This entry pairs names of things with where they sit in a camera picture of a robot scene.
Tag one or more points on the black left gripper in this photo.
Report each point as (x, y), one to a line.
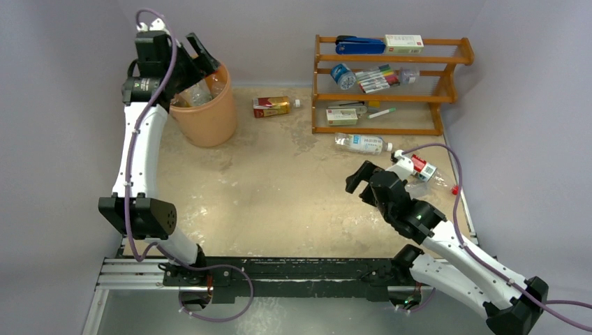
(204, 61)

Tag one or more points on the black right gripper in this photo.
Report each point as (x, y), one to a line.
(371, 183)

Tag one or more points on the crushed clear bottle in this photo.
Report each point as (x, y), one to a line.
(198, 94)

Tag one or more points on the red white label bottle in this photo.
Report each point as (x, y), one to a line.
(428, 178)

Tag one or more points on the clear bottle blue label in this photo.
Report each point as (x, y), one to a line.
(218, 85)

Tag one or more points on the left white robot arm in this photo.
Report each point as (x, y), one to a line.
(133, 207)

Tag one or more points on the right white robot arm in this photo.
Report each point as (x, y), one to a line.
(507, 301)

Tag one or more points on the orange plastic bin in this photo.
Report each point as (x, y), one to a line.
(212, 123)

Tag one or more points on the white blue label bottle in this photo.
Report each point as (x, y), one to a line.
(362, 144)

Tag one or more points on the white stapler box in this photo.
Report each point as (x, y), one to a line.
(341, 116)

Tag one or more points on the green white marker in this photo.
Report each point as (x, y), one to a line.
(381, 113)

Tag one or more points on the grey stapler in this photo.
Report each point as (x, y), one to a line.
(358, 105)

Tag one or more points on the red gold tea bottle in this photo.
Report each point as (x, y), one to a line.
(274, 106)

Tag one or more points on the wooden shelf rack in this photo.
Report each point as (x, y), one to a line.
(406, 89)

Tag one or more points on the pack of coloured markers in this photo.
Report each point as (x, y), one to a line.
(377, 79)

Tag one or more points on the blue tape roll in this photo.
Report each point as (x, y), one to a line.
(343, 76)

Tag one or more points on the small clear jar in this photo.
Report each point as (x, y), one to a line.
(408, 75)

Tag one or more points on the blue stapler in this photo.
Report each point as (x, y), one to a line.
(356, 45)

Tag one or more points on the white red box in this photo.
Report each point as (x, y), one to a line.
(403, 44)

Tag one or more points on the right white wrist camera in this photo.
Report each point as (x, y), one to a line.
(402, 165)

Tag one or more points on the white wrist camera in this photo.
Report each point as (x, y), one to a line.
(156, 25)
(402, 165)

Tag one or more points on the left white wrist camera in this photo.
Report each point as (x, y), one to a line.
(156, 25)

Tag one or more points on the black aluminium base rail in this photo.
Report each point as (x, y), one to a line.
(374, 279)

